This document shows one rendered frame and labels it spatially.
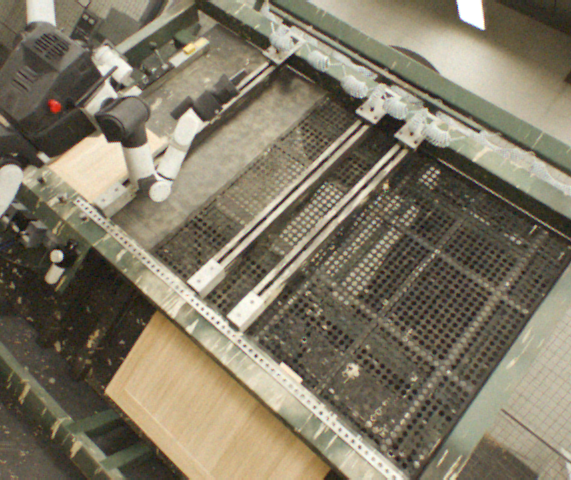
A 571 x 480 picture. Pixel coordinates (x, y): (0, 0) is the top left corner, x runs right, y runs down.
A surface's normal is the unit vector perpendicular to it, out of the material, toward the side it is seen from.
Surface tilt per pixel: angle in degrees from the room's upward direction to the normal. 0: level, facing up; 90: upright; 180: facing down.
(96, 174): 58
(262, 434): 90
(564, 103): 90
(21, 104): 82
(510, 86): 90
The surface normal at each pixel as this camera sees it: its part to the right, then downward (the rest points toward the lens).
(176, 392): -0.36, -0.05
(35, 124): 0.40, 0.84
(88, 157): -0.01, -0.48
